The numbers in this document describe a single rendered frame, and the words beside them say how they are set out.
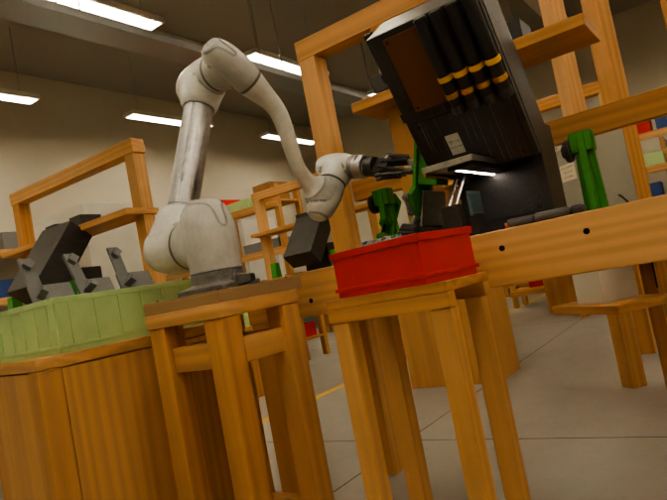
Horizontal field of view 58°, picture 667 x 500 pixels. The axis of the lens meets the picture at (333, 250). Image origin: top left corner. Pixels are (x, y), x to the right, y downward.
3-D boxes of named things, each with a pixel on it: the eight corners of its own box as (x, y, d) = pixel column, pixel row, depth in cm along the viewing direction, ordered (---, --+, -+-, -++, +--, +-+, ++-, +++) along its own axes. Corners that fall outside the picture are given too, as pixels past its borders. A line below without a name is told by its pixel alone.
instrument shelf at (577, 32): (585, 24, 192) (582, 11, 192) (351, 113, 243) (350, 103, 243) (600, 41, 212) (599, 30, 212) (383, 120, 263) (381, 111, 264)
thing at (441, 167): (472, 164, 171) (470, 153, 171) (423, 178, 180) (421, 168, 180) (517, 170, 203) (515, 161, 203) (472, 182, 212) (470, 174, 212)
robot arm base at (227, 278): (232, 287, 164) (229, 267, 164) (175, 298, 175) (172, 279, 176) (273, 280, 180) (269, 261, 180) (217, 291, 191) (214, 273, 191)
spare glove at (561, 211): (589, 212, 162) (587, 203, 162) (585, 211, 152) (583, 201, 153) (513, 228, 171) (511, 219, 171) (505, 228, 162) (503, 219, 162)
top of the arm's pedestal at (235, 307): (219, 317, 156) (216, 303, 156) (146, 330, 175) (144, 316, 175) (300, 301, 181) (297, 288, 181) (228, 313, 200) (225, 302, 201)
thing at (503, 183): (556, 222, 192) (534, 118, 194) (467, 241, 209) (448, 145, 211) (571, 221, 207) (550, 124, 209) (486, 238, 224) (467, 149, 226)
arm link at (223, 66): (265, 62, 204) (241, 76, 213) (225, 22, 194) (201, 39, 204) (252, 89, 198) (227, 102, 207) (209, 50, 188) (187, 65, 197)
